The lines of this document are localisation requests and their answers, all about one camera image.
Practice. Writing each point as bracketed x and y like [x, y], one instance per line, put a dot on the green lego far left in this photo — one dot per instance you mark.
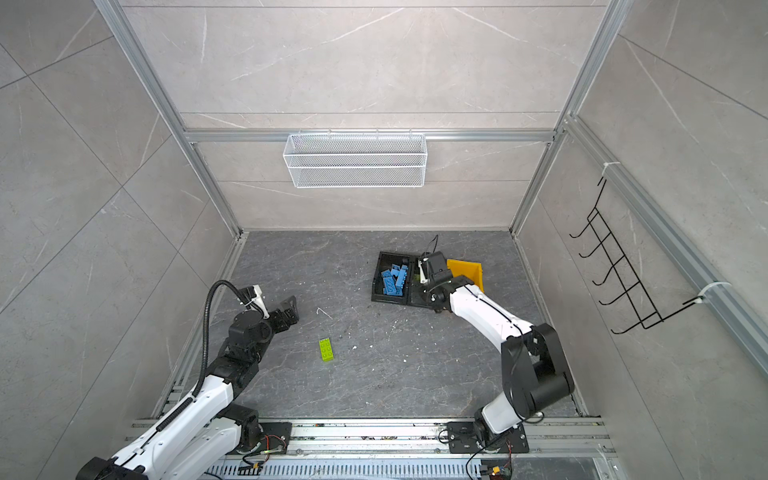
[326, 350]

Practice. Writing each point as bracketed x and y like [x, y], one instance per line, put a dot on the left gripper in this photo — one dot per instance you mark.
[289, 314]

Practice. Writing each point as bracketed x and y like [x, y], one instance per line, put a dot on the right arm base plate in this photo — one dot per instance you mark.
[471, 437]

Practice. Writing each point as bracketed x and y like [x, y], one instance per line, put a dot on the black bin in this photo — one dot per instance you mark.
[389, 261]
[418, 293]

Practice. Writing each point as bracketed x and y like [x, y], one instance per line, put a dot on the white zip tie scrap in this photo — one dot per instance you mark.
[320, 311]

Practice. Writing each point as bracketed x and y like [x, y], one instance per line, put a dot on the aluminium front rail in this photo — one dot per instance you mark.
[409, 448]

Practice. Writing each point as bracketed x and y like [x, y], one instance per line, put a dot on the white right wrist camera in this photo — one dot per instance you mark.
[423, 270]

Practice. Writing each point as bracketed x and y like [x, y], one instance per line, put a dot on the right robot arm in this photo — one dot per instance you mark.
[534, 370]

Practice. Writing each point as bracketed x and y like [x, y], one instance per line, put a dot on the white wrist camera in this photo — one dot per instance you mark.
[423, 270]
[254, 300]

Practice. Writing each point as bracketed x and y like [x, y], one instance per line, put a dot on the yellow plastic bin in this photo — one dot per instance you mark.
[472, 271]

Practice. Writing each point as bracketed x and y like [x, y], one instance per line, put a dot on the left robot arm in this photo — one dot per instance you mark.
[208, 423]

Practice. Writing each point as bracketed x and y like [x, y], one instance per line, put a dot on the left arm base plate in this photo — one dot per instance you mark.
[265, 438]

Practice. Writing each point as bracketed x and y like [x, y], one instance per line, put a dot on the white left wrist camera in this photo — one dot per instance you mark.
[254, 300]

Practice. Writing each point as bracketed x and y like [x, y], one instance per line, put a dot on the black wire hook rack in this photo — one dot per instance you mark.
[622, 269]

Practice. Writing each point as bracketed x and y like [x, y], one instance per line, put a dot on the blue lego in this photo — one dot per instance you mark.
[387, 278]
[393, 290]
[401, 277]

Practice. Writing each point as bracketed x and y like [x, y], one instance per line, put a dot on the white wire mesh basket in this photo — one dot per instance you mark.
[356, 160]

